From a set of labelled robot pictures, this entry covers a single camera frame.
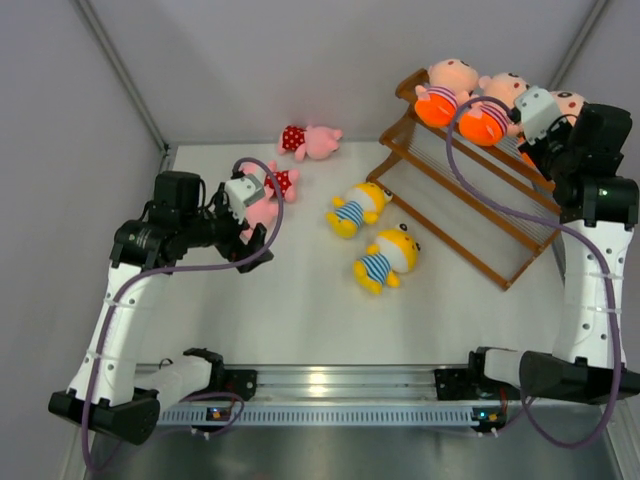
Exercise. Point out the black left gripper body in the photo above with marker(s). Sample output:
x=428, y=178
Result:
x=228, y=243

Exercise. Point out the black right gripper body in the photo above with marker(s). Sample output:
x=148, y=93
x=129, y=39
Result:
x=551, y=152

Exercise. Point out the boy doll orange shorts front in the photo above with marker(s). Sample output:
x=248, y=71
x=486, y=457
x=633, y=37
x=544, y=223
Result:
x=570, y=105

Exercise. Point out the pink pig doll front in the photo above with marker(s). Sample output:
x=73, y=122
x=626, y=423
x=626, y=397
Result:
x=263, y=212

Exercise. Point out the pink pig doll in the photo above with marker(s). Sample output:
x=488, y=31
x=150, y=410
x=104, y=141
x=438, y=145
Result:
x=263, y=212
x=315, y=142

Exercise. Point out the large boy doll orange shorts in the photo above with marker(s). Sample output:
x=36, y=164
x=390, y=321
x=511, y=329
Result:
x=451, y=82

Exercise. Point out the yellow doll blue striped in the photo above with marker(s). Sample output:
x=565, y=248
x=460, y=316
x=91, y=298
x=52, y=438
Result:
x=361, y=204
x=394, y=251

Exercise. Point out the yellow doll blue striped front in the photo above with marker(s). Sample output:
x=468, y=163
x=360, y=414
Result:
x=394, y=251

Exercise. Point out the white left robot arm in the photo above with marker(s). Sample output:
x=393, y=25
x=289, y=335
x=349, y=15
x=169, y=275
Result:
x=103, y=396

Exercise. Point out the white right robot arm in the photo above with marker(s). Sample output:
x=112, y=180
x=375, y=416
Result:
x=599, y=210

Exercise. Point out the brown wooden toy shelf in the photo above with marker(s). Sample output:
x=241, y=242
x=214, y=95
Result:
x=417, y=172

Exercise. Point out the pink pig doll facing up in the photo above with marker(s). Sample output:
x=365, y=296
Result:
x=286, y=179

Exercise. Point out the pink pig doll back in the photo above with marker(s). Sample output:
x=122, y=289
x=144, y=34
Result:
x=315, y=142

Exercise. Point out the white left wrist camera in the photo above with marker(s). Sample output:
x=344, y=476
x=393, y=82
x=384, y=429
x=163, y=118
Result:
x=242, y=192

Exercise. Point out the grey slotted cable duct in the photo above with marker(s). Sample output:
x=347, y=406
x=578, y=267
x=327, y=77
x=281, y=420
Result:
x=365, y=415

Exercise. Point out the aluminium mounting rail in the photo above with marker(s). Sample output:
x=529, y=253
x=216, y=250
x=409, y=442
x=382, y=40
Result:
x=342, y=383

